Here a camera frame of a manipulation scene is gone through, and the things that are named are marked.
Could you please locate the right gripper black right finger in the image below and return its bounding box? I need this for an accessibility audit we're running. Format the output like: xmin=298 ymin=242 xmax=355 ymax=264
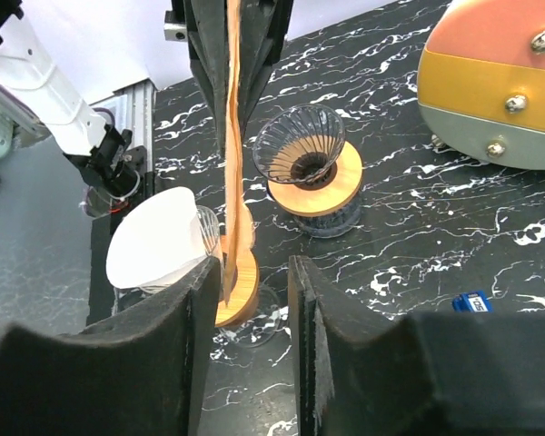
xmin=288 ymin=255 xmax=545 ymax=435

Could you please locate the clear glass dripper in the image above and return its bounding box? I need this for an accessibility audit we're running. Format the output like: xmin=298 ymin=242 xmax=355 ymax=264
xmin=197 ymin=205 xmax=223 ymax=262

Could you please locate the white paper coffee filter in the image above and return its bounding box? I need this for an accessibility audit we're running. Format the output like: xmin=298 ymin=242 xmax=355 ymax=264
xmin=105 ymin=186 xmax=206 ymax=292

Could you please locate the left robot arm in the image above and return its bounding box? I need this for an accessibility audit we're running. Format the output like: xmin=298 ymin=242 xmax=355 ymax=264
xmin=0 ymin=1 xmax=292 ymax=220

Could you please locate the brown paper coffee filter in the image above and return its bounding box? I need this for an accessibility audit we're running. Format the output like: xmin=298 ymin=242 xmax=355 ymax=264
xmin=223 ymin=1 xmax=254 ymax=304

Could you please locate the white round drawer cabinet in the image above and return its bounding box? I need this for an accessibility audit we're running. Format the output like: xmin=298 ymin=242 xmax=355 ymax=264
xmin=417 ymin=1 xmax=545 ymax=171

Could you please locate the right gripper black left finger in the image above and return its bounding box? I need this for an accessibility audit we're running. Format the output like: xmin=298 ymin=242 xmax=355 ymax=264
xmin=0 ymin=257 xmax=221 ymax=435

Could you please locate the dark glass dripper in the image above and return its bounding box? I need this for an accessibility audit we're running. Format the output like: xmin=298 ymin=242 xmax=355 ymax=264
xmin=253 ymin=104 xmax=346 ymax=186

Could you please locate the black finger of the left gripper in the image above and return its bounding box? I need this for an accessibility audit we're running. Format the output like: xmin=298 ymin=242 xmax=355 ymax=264
xmin=183 ymin=0 xmax=229 ymax=154
xmin=238 ymin=0 xmax=293 ymax=132

